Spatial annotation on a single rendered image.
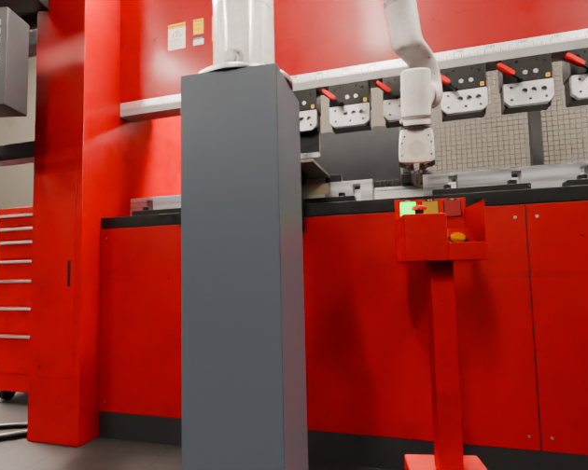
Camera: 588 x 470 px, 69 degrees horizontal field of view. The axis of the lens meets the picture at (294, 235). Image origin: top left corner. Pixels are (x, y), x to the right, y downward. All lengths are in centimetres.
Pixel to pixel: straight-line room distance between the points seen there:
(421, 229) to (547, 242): 48
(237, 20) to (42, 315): 145
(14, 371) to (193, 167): 204
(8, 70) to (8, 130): 371
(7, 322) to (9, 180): 297
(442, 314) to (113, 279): 127
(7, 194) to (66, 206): 355
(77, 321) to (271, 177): 129
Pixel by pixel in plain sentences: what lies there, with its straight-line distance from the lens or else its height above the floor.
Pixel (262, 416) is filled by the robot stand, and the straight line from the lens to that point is 75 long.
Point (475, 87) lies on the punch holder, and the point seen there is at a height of 126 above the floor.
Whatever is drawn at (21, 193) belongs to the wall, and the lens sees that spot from 532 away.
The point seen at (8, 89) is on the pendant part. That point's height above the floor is 130.
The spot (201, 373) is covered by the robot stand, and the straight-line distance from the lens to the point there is 77.
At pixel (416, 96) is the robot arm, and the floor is 112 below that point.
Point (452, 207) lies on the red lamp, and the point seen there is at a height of 81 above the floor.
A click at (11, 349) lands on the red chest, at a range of 267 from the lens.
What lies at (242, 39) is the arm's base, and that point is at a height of 107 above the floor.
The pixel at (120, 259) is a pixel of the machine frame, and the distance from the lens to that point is 185.
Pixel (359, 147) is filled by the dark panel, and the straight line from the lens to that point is 219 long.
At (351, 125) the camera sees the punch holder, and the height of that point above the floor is 118.
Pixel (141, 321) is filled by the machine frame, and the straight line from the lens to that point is 180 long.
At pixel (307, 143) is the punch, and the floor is 114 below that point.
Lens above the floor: 65
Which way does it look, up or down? 4 degrees up
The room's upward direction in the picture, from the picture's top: 1 degrees counter-clockwise
